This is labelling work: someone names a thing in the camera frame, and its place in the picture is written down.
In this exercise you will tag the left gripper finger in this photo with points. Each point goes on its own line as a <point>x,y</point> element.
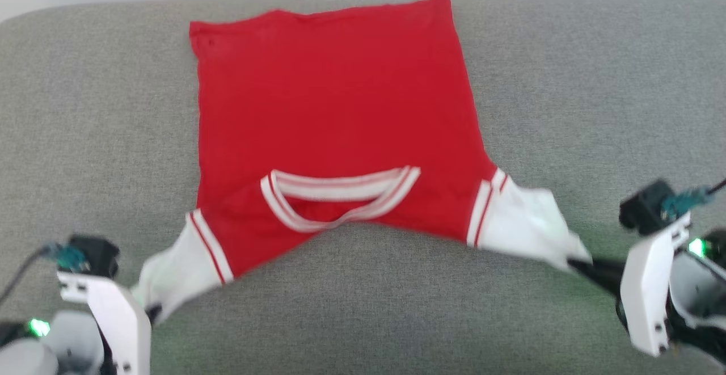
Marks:
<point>153,314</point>

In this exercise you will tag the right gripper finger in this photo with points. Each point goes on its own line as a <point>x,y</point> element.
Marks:
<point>604,273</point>

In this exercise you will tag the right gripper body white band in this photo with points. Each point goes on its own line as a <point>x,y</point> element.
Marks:
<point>646,290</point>

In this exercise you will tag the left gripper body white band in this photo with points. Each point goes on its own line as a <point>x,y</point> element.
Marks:
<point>122,329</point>

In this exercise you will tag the red white-trimmed t-shirt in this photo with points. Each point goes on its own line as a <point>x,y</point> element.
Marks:
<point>340,108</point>

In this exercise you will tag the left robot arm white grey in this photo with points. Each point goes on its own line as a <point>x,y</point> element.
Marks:
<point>51,346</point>

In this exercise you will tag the grey fabric sofa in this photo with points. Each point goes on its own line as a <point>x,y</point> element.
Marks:
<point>363,307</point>

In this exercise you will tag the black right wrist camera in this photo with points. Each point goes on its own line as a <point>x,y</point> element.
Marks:
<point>644,207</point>

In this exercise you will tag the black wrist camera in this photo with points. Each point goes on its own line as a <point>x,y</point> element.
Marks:
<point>96,256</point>
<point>644,207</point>

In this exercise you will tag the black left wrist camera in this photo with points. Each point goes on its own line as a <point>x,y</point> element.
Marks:
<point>96,256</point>

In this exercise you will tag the teal left camera connector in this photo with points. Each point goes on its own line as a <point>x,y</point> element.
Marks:
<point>67,257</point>

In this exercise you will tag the teal camera connector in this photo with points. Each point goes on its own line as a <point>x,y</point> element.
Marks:
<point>67,257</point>
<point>683,202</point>

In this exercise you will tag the teal right camera connector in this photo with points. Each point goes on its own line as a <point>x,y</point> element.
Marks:
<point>683,202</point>

